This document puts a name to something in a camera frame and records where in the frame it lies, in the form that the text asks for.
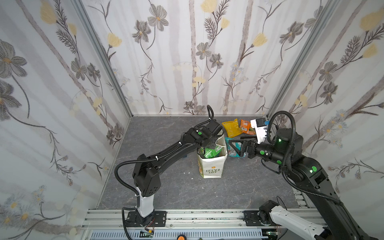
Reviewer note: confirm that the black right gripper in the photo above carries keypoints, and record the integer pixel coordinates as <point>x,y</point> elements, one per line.
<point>246,148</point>

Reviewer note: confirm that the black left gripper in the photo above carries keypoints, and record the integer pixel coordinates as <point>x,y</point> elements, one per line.
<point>213,139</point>

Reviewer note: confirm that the orange snack packet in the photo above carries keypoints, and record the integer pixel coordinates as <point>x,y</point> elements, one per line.
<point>246,127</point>

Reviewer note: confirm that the yellow snack packet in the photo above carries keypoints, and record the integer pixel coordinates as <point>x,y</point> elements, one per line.
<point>232,128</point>

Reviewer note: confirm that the white green paper bag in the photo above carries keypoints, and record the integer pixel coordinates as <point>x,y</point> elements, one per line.
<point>213,168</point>

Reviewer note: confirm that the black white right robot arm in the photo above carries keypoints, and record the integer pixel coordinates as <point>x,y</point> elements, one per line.
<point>307,176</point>

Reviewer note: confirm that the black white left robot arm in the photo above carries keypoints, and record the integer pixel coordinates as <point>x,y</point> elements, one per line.
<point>147,170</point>

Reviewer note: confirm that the green snack packet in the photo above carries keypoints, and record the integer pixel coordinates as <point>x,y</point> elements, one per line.
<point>208,153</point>

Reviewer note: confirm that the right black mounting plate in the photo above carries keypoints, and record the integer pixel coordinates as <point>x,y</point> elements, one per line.
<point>251,218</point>

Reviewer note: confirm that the black mounting plate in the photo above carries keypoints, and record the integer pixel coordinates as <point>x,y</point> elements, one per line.
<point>251,218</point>
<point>154,219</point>

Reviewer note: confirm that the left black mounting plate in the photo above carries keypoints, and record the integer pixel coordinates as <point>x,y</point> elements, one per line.
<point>154,219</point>

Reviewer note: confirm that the orange black knob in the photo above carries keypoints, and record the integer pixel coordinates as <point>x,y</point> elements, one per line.
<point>181,237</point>

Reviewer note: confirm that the small green circuit board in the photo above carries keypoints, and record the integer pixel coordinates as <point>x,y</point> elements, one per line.
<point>146,234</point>

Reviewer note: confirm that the right corner aluminium profile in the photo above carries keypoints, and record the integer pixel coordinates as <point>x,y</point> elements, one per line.
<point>309,45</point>

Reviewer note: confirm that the corner aluminium profile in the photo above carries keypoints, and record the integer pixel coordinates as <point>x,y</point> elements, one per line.
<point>309,45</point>
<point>101,53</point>

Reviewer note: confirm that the left corner aluminium profile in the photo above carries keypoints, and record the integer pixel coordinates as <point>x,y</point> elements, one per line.
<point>101,53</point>

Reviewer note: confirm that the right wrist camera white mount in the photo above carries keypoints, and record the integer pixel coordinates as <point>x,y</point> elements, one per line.
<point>260,125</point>

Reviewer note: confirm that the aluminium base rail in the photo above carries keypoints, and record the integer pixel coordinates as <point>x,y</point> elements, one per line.
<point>175,219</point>

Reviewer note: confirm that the white slotted cable duct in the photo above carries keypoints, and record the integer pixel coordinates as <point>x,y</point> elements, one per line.
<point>218,234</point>

